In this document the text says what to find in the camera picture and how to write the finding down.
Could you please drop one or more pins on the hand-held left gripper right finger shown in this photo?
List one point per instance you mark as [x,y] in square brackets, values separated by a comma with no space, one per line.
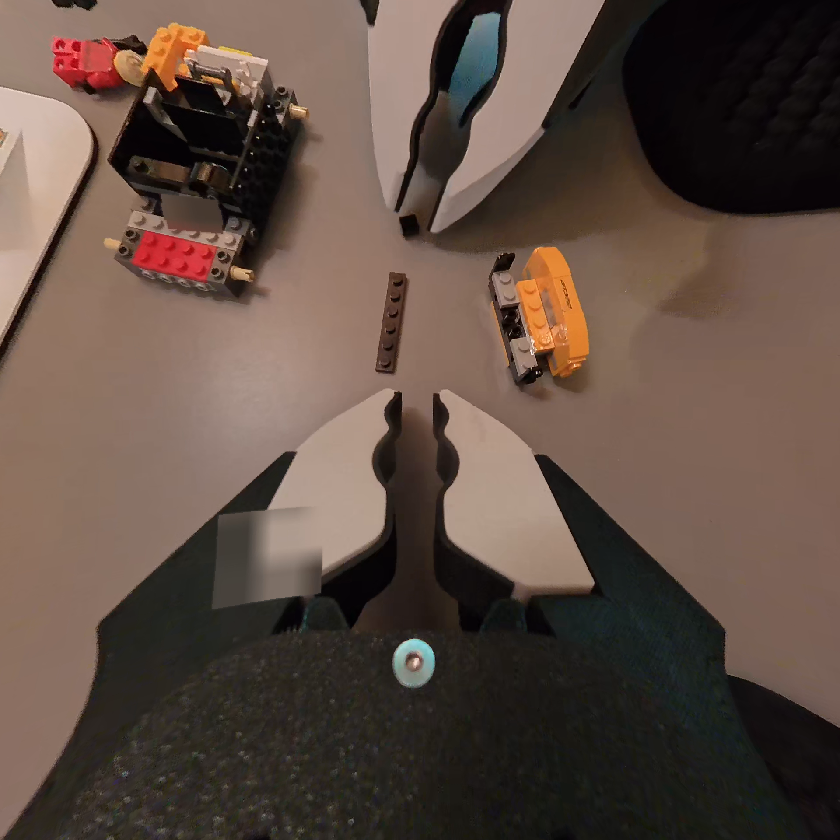
[512,518]

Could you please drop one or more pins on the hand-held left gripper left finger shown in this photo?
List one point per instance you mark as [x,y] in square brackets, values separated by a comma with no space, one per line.
[334,479]

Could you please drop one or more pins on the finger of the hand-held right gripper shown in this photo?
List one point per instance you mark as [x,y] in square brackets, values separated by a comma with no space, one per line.
[400,65]
[531,85]

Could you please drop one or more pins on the small black square brick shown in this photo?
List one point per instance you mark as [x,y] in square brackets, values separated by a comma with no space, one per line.
[409,225]

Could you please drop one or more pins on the long black plate brick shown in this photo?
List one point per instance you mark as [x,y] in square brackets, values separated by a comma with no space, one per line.
[392,321]

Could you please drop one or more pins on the orange toy brick assembly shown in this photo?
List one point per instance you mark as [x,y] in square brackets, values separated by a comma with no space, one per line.
[551,308]

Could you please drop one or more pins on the black toy car chassis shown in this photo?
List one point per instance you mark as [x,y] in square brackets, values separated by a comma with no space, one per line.
[197,164]

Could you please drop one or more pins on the grey desk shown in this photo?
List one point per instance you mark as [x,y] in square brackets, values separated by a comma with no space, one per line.
[197,407]

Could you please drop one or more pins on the black padded cushion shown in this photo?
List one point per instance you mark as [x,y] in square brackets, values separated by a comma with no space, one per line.
[735,105]

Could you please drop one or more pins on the red toy minifigure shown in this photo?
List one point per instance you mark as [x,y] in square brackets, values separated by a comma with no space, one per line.
[92,62]

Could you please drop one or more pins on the small black toy piece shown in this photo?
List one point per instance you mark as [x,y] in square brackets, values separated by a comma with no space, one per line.
[75,3]

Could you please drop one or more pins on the white book stand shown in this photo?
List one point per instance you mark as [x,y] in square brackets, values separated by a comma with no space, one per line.
[39,170]

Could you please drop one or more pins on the person's black fleece jacket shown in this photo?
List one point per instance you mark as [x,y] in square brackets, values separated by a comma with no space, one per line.
[794,768]

